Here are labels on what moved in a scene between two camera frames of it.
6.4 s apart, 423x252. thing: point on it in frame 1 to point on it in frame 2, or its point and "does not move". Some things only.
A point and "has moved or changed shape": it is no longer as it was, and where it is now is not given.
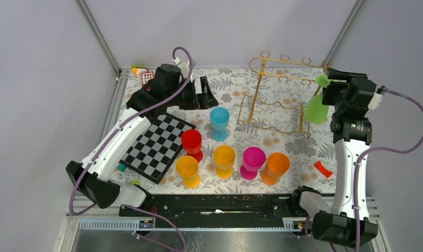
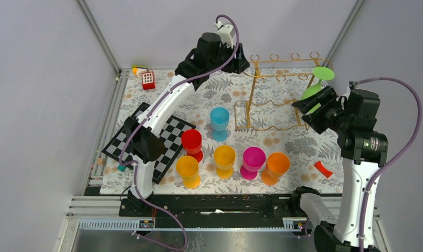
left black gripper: (201, 101) to (238, 64)
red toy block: (146, 76) does not move
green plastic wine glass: (315, 112) has moved or changed shape
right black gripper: (328, 92) to (326, 96)
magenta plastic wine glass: (253, 158) does not move
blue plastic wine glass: (220, 117) does not move
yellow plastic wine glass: (187, 167) does not move
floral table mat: (271, 135) does not move
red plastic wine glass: (191, 140) does not move
